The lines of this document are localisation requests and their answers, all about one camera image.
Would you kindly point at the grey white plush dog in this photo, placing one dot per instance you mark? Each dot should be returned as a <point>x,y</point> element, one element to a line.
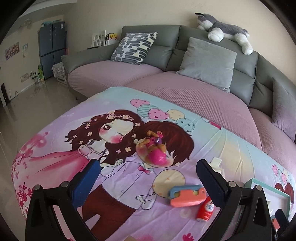
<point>217,31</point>

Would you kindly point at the operator hand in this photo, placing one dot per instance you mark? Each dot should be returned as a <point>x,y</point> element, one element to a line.
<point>131,238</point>

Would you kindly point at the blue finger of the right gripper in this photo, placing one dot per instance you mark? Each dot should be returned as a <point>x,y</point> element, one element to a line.
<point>281,219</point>

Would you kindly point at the pink puppy toy figure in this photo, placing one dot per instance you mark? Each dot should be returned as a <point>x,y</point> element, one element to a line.
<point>152,150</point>

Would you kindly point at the black white patterned pillow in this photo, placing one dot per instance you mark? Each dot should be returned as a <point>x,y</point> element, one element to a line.
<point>134,47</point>

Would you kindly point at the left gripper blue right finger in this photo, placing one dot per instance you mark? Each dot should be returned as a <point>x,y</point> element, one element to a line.
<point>212,181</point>

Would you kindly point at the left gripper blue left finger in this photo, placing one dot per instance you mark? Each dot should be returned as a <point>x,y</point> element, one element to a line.
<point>83,182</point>

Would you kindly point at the red white bottle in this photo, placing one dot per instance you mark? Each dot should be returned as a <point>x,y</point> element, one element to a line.
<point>206,210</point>

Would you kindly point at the grey purple pillow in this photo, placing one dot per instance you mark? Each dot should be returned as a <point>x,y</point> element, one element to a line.
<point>283,115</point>

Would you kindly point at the teal white tray box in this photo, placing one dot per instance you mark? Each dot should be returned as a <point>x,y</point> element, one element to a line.
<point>275,196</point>

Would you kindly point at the white plastic holder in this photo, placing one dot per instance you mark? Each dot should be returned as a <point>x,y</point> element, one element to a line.
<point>215,164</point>

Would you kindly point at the books on side shelf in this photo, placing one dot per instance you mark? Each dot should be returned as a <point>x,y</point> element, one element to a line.
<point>103,39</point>

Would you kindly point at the grey sofa with pink cover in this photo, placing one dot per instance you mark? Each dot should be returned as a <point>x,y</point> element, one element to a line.
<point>245,111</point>

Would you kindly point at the cartoon printed bed sheet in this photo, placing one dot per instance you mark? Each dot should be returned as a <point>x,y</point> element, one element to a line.
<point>131,197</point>

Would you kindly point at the light grey pillow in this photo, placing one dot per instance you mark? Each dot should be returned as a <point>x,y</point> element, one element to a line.
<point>209,63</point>

